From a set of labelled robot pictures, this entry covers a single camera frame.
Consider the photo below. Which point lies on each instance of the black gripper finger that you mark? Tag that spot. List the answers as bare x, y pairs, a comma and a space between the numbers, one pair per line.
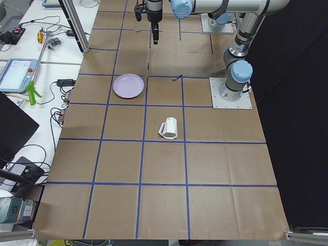
155, 32

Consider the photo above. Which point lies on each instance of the white faceted mug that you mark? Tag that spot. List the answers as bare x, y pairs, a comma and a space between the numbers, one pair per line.
168, 129

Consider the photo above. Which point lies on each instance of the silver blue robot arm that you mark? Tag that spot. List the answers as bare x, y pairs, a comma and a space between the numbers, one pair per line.
241, 43

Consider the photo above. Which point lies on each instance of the lilac plate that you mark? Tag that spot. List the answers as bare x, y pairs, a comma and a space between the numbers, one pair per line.
128, 86

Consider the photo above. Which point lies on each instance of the black power adapter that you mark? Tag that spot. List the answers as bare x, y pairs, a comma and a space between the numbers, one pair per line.
65, 82

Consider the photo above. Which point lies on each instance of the yellow utility knife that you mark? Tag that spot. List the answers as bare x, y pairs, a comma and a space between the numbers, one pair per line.
40, 36

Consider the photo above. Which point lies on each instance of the brown paper table cover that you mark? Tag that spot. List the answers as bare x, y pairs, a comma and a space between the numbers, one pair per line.
152, 147

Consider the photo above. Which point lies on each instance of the black electronic device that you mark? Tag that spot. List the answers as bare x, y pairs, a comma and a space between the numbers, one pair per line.
12, 37

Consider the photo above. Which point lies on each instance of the blue teach pendant tablet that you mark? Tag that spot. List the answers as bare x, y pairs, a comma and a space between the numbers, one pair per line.
17, 74

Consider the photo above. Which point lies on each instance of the black monitor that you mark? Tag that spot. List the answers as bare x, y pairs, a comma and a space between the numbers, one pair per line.
17, 128

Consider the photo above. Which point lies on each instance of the teal box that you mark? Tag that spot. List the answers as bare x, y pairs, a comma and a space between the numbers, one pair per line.
17, 210

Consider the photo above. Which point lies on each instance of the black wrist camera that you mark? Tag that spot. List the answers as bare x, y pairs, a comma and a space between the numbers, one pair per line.
139, 9

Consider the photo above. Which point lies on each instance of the aluminium frame post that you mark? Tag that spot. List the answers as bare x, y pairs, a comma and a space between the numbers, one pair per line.
75, 24

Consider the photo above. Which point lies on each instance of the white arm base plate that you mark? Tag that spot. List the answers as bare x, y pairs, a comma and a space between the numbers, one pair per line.
223, 98

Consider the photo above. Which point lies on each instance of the green handled reacher tool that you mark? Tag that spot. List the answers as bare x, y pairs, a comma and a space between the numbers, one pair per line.
30, 88

